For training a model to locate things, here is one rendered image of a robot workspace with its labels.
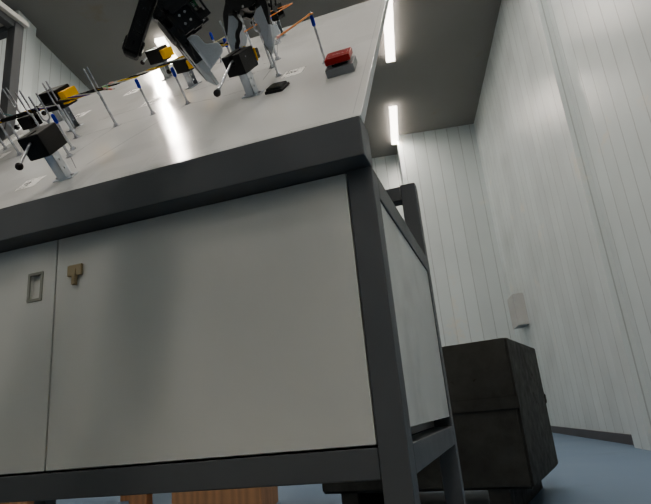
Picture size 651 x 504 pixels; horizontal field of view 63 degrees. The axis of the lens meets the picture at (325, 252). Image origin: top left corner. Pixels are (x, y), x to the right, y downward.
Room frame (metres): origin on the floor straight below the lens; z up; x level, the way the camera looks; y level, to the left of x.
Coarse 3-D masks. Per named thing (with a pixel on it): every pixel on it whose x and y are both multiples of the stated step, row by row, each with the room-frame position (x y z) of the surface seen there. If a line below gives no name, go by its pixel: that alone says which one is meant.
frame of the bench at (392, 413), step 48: (384, 192) 0.82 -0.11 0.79; (384, 240) 0.76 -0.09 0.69; (384, 288) 0.74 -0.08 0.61; (432, 288) 1.30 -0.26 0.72; (384, 336) 0.74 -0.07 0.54; (384, 384) 0.74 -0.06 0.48; (384, 432) 0.75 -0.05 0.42; (432, 432) 1.03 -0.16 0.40; (0, 480) 0.94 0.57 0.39; (48, 480) 0.91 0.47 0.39; (96, 480) 0.88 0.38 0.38; (144, 480) 0.85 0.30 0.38; (192, 480) 0.83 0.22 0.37; (240, 480) 0.81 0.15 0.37; (288, 480) 0.79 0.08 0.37; (336, 480) 0.77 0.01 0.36; (384, 480) 0.75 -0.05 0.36
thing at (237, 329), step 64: (320, 192) 0.76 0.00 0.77; (64, 256) 0.91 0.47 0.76; (128, 256) 0.87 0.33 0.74; (192, 256) 0.83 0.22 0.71; (256, 256) 0.80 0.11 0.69; (320, 256) 0.77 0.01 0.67; (64, 320) 0.90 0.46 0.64; (128, 320) 0.87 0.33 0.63; (192, 320) 0.83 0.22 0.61; (256, 320) 0.80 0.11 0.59; (320, 320) 0.77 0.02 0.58; (64, 384) 0.90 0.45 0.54; (128, 384) 0.86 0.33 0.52; (192, 384) 0.83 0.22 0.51; (256, 384) 0.80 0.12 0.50; (320, 384) 0.77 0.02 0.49; (64, 448) 0.90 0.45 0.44; (128, 448) 0.86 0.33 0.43; (192, 448) 0.83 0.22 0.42; (256, 448) 0.80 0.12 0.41; (320, 448) 0.77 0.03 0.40
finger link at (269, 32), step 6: (258, 12) 0.89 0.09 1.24; (258, 18) 0.90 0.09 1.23; (264, 18) 0.89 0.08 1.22; (258, 24) 0.90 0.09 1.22; (264, 24) 0.90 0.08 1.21; (270, 24) 0.90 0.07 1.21; (264, 30) 0.91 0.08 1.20; (270, 30) 0.90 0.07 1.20; (276, 30) 0.93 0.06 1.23; (264, 36) 0.91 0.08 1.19; (270, 36) 0.91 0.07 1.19; (264, 42) 0.92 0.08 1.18; (270, 42) 0.92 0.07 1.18; (270, 48) 0.92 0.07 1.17
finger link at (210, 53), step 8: (192, 40) 0.80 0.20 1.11; (200, 40) 0.80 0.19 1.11; (200, 48) 0.81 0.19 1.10; (208, 48) 0.81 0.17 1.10; (216, 48) 0.81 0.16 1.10; (208, 56) 0.82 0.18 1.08; (216, 56) 0.82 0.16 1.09; (200, 64) 0.81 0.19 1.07; (208, 64) 0.82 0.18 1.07; (200, 72) 0.84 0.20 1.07; (208, 72) 0.83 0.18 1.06; (208, 80) 0.85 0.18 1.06; (216, 80) 0.85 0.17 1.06
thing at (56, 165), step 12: (36, 132) 0.85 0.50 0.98; (48, 132) 0.86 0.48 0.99; (60, 132) 0.89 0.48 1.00; (24, 144) 0.85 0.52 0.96; (36, 144) 0.85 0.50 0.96; (48, 144) 0.86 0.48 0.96; (60, 144) 0.89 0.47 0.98; (24, 156) 0.84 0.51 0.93; (36, 156) 0.87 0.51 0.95; (48, 156) 0.89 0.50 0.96; (60, 156) 0.91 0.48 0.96; (60, 168) 0.91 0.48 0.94; (60, 180) 0.93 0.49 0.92
